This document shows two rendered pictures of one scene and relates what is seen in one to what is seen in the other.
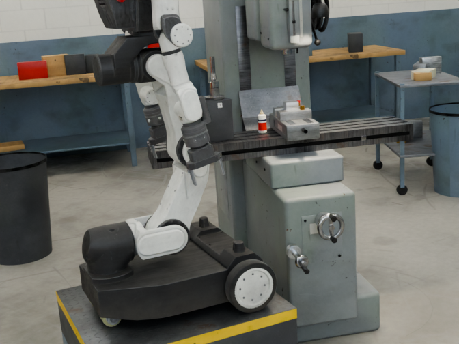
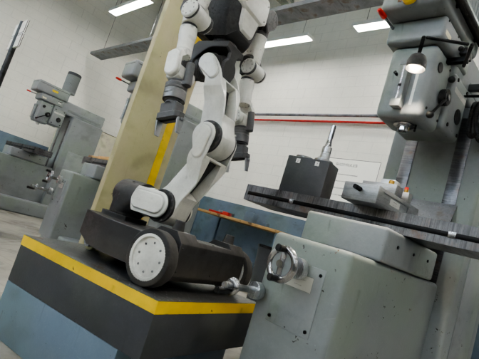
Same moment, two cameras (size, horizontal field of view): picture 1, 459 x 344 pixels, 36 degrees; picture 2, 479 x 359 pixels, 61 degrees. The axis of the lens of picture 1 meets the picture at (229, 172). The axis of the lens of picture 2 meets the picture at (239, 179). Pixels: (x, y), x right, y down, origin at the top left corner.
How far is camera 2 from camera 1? 248 cm
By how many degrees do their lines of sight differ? 61
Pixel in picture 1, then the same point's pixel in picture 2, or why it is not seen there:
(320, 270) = (278, 339)
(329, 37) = not seen: outside the picture
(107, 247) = (120, 188)
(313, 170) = (348, 233)
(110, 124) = not seen: hidden behind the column
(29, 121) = not seen: hidden behind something
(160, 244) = (144, 201)
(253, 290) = (147, 261)
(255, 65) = (415, 174)
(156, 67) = (204, 60)
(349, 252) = (318, 335)
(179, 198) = (180, 175)
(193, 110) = (170, 65)
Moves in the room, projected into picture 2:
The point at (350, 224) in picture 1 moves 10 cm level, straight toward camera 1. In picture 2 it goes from (331, 295) to (305, 288)
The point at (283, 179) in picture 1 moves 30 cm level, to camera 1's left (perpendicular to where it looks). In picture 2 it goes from (313, 231) to (266, 220)
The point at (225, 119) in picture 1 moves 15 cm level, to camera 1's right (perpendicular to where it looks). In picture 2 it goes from (317, 179) to (342, 181)
